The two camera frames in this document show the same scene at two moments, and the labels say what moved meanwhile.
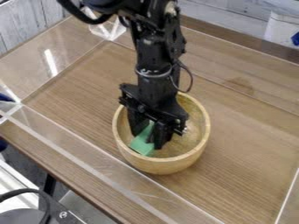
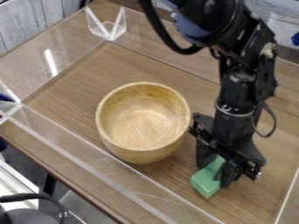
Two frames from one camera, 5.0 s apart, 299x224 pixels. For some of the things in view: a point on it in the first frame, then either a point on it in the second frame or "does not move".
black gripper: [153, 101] to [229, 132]
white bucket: [282, 24] does not move
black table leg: [51, 185] does not move
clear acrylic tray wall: [61, 79] does not move
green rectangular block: [140, 144] to [204, 180]
